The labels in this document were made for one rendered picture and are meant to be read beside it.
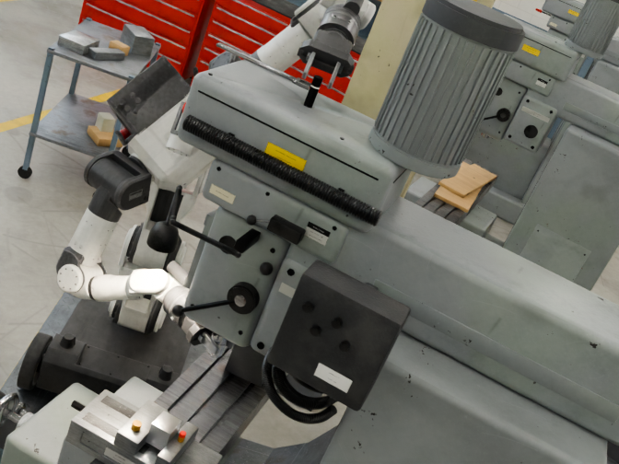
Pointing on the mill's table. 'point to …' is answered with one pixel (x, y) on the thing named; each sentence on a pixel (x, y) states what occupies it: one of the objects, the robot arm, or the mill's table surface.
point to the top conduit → (282, 170)
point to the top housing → (294, 136)
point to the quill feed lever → (239, 294)
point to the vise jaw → (129, 441)
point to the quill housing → (206, 275)
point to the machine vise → (99, 412)
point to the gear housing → (236, 182)
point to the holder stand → (246, 364)
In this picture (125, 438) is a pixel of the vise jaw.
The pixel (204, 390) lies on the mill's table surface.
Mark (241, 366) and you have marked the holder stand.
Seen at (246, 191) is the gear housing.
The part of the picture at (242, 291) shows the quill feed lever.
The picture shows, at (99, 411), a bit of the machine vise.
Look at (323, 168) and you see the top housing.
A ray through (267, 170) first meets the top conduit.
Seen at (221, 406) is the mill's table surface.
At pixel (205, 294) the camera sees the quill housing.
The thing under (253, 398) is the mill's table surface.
